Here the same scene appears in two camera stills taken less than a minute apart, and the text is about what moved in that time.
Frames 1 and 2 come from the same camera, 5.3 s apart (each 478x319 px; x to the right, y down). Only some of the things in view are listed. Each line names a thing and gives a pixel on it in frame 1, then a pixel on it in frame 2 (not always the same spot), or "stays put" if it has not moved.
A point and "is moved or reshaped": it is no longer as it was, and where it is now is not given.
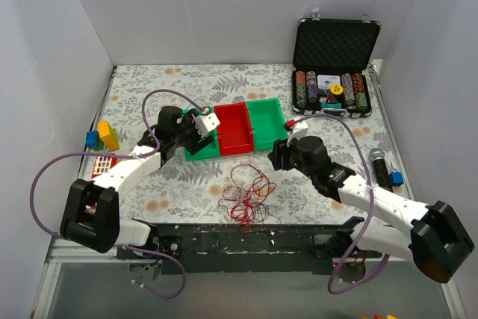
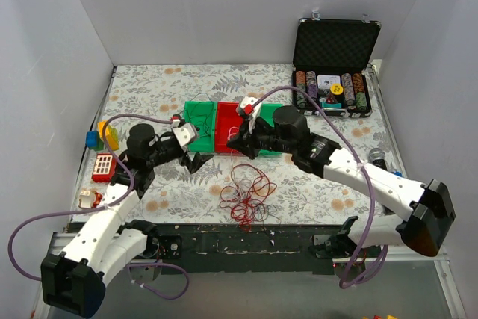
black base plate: [246, 248] stays put
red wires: [245, 198] stays put
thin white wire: [232, 185] -> [231, 161]
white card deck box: [326, 81] stays put
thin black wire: [205, 103] is moved or reshaped
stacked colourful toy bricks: [106, 137] stays put
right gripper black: [280, 155] -> [252, 139]
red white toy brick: [102, 163] stays put
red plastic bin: [235, 133] stays put
